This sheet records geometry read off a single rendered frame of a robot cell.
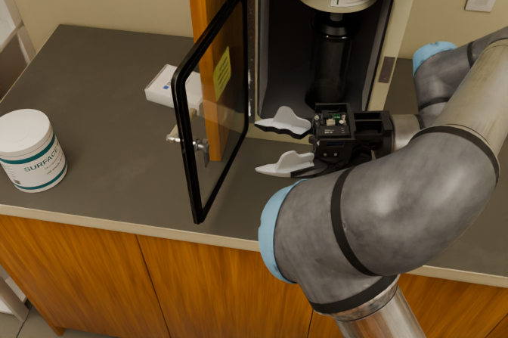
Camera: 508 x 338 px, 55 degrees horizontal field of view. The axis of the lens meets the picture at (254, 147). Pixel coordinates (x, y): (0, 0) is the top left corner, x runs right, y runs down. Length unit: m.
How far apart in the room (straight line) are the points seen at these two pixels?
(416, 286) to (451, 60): 0.59
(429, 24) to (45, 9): 1.21
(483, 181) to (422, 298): 0.81
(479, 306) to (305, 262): 0.83
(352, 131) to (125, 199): 0.61
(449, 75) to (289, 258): 0.42
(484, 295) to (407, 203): 0.83
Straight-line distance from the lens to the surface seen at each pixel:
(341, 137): 0.74
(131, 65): 1.50
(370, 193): 0.46
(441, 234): 0.48
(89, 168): 1.24
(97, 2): 1.68
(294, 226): 0.52
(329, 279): 0.53
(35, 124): 1.17
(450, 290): 1.25
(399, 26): 1.01
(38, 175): 1.19
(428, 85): 0.83
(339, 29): 1.07
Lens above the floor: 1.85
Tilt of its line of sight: 48 degrees down
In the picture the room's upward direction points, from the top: straight up
